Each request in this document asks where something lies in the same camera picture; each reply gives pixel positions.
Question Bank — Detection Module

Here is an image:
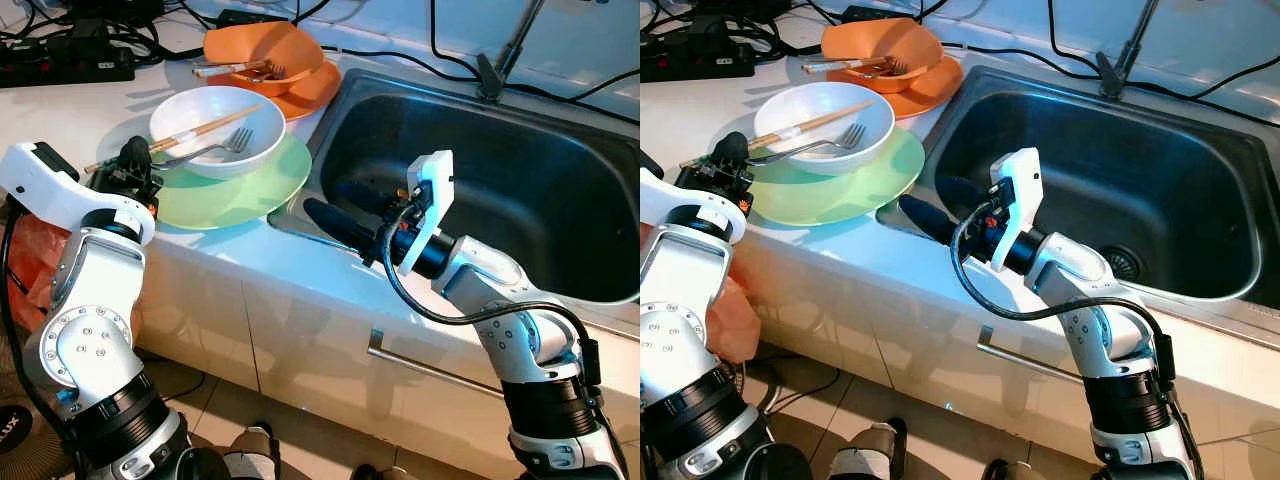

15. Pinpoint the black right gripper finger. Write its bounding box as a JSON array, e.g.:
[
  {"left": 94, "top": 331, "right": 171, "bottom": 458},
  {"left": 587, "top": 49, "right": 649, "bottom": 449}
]
[
  {"left": 940, "top": 175, "right": 1001, "bottom": 211},
  {"left": 302, "top": 197, "right": 386, "bottom": 256},
  {"left": 897, "top": 193, "right": 966, "bottom": 246},
  {"left": 335, "top": 180, "right": 411, "bottom": 216}
]

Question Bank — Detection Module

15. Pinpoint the black power cable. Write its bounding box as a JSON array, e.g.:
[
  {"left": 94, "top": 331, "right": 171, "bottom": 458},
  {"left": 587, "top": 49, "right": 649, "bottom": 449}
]
[
  {"left": 430, "top": 0, "right": 481, "bottom": 81},
  {"left": 570, "top": 66, "right": 641, "bottom": 101},
  {"left": 1046, "top": 0, "right": 1101, "bottom": 76},
  {"left": 320, "top": 45, "right": 641, "bottom": 126},
  {"left": 955, "top": 42, "right": 1280, "bottom": 128},
  {"left": 1190, "top": 52, "right": 1280, "bottom": 99}
]

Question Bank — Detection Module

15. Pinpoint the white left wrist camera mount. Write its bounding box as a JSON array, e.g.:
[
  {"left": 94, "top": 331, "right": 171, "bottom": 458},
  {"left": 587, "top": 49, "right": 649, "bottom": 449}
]
[
  {"left": 0, "top": 140, "right": 158, "bottom": 246},
  {"left": 640, "top": 165, "right": 749, "bottom": 244}
]

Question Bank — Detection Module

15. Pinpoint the white bowl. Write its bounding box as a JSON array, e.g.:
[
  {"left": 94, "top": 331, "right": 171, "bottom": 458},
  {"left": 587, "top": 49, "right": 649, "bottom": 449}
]
[
  {"left": 780, "top": 81, "right": 898, "bottom": 177},
  {"left": 149, "top": 86, "right": 288, "bottom": 181}
]

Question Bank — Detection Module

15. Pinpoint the brown woven floor mat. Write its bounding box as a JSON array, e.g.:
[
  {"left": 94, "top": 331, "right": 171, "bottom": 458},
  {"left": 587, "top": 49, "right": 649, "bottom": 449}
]
[{"left": 0, "top": 320, "right": 81, "bottom": 480}]

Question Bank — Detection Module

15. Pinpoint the wooden chopstick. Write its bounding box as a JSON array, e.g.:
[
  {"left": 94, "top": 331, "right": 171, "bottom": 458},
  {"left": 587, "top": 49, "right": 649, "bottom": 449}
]
[
  {"left": 680, "top": 98, "right": 876, "bottom": 171},
  {"left": 83, "top": 105, "right": 264, "bottom": 178},
  {"left": 83, "top": 103, "right": 264, "bottom": 176},
  {"left": 680, "top": 100, "right": 876, "bottom": 173},
  {"left": 192, "top": 62, "right": 273, "bottom": 81},
  {"left": 800, "top": 58, "right": 886, "bottom": 75},
  {"left": 800, "top": 60, "right": 886, "bottom": 77},
  {"left": 192, "top": 60, "right": 273, "bottom": 79}
]

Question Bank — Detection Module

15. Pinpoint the orange plate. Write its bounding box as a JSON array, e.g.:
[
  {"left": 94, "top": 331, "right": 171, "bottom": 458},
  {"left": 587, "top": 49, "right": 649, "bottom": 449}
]
[
  {"left": 850, "top": 55, "right": 965, "bottom": 118},
  {"left": 225, "top": 58, "right": 343, "bottom": 121}
]

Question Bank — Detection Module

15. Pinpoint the orange bowl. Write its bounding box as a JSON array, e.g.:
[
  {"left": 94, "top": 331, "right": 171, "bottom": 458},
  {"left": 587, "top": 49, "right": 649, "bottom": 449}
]
[
  {"left": 203, "top": 20, "right": 326, "bottom": 98},
  {"left": 820, "top": 17, "right": 944, "bottom": 94}
]

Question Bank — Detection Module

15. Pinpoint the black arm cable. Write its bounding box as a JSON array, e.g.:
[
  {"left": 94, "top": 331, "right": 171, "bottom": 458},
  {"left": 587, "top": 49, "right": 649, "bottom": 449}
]
[
  {"left": 0, "top": 195, "right": 76, "bottom": 451},
  {"left": 950, "top": 200, "right": 1161, "bottom": 323},
  {"left": 380, "top": 200, "right": 561, "bottom": 326}
]

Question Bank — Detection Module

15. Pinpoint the orange plastic bag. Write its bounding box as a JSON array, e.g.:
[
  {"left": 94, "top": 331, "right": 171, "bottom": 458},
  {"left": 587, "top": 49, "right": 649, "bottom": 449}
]
[
  {"left": 705, "top": 275, "right": 761, "bottom": 366},
  {"left": 10, "top": 212, "right": 73, "bottom": 321}
]

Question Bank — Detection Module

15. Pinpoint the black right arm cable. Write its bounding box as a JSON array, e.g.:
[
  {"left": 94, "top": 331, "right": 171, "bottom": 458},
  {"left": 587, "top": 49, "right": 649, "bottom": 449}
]
[
  {"left": 380, "top": 200, "right": 561, "bottom": 326},
  {"left": 950, "top": 200, "right": 1161, "bottom": 323}
]

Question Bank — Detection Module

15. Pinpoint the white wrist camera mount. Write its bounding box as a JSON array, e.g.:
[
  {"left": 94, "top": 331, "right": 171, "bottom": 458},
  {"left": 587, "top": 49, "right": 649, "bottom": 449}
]
[
  {"left": 988, "top": 147, "right": 1044, "bottom": 273},
  {"left": 640, "top": 165, "right": 749, "bottom": 244},
  {"left": 397, "top": 150, "right": 456, "bottom": 278},
  {"left": 0, "top": 140, "right": 158, "bottom": 246}
]

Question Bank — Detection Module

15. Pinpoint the silver cabinet handle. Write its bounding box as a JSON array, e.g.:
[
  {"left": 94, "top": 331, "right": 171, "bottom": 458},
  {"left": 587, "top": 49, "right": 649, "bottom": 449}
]
[
  {"left": 975, "top": 325, "right": 1086, "bottom": 386},
  {"left": 366, "top": 330, "right": 501, "bottom": 401}
]

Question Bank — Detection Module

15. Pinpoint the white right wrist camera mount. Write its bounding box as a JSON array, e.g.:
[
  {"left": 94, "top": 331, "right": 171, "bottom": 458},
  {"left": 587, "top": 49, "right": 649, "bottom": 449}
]
[
  {"left": 397, "top": 150, "right": 456, "bottom": 278},
  {"left": 988, "top": 147, "right": 1044, "bottom": 273}
]

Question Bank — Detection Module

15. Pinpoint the chrome sink faucet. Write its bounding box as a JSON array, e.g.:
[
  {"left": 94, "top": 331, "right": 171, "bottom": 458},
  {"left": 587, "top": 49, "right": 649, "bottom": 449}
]
[
  {"left": 1095, "top": 0, "right": 1161, "bottom": 99},
  {"left": 475, "top": 0, "right": 546, "bottom": 103}
]

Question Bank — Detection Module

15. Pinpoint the metal sink drain strainer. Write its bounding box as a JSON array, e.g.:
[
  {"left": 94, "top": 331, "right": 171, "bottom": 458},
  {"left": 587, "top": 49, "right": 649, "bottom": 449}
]
[{"left": 1100, "top": 245, "right": 1143, "bottom": 283}]

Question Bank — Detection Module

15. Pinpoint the black power strip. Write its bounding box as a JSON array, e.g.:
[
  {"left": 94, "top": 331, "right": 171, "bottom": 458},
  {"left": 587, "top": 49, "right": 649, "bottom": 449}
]
[
  {"left": 0, "top": 38, "right": 136, "bottom": 89},
  {"left": 640, "top": 38, "right": 756, "bottom": 83}
]

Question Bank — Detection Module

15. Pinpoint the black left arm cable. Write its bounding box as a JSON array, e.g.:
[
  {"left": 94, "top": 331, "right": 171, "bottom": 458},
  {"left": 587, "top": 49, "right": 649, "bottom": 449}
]
[{"left": 0, "top": 195, "right": 76, "bottom": 451}]

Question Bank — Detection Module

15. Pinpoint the stainless steel sink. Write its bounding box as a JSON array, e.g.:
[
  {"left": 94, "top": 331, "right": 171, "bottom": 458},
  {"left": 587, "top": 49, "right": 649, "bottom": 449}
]
[
  {"left": 878, "top": 65, "right": 1280, "bottom": 336},
  {"left": 268, "top": 68, "right": 641, "bottom": 306}
]

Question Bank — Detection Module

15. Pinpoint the light green plate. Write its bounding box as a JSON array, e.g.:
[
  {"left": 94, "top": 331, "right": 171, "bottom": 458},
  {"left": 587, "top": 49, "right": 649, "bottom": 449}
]
[
  {"left": 150, "top": 130, "right": 313, "bottom": 231},
  {"left": 750, "top": 125, "right": 926, "bottom": 226}
]

